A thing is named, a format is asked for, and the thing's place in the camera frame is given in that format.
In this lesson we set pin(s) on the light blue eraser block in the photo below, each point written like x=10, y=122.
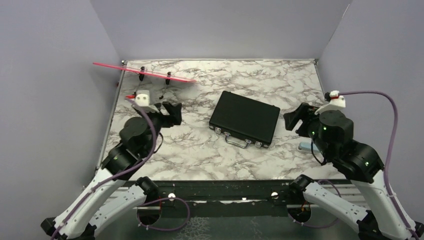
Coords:
x=307, y=147

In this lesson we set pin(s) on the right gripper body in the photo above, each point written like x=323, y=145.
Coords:
x=314, y=121

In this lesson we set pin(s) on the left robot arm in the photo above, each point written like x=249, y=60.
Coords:
x=93, y=211

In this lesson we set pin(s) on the black poker chip case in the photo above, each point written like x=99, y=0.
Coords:
x=245, y=119

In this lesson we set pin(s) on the pink acrylic sheet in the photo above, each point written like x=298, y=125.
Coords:
x=167, y=76

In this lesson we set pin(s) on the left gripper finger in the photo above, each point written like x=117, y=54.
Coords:
x=172, y=120
x=174, y=110

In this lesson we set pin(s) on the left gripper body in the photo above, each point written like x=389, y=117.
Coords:
x=156, y=118

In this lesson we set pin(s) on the chrome case handle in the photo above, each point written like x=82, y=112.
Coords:
x=243, y=144

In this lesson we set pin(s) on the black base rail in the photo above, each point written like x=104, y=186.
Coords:
x=222, y=198

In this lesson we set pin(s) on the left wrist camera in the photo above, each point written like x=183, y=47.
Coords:
x=141, y=100

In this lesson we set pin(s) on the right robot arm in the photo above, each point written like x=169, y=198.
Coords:
x=332, y=132

